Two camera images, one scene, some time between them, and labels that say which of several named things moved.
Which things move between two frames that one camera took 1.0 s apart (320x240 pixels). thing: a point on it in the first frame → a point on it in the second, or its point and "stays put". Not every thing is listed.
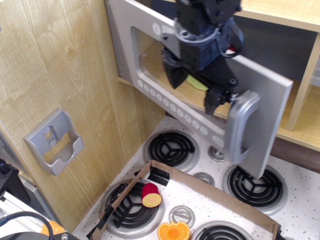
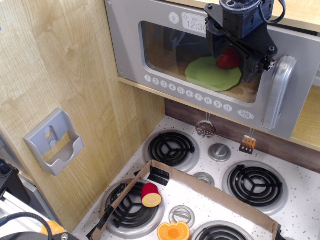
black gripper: [202, 59] → [260, 44]
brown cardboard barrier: [140, 174] stays put
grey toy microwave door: [248, 127] → [161, 45]
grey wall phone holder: [57, 144] stays put
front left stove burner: [131, 218] stays put
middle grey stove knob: [205, 177] stays put
